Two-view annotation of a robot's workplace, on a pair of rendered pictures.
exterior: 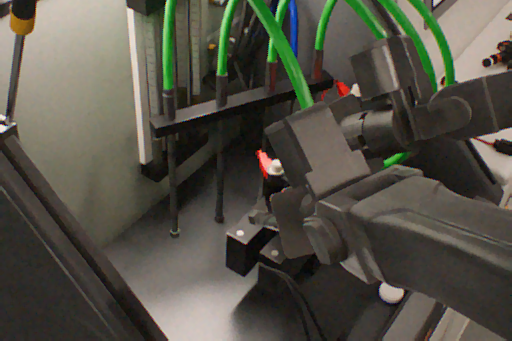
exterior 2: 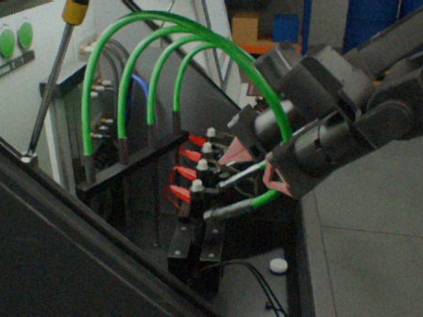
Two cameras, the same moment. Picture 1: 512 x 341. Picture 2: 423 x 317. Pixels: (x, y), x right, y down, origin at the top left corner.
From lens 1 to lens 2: 0.35 m
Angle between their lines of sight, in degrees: 26
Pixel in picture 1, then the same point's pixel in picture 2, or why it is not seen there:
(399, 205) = not seen: outside the picture
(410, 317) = (317, 262)
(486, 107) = (363, 66)
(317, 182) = (350, 93)
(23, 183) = (62, 204)
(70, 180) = not seen: hidden behind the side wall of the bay
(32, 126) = not seen: outside the picture
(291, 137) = (312, 71)
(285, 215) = (287, 165)
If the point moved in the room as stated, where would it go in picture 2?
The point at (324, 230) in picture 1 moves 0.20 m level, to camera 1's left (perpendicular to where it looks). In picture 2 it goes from (397, 104) to (195, 145)
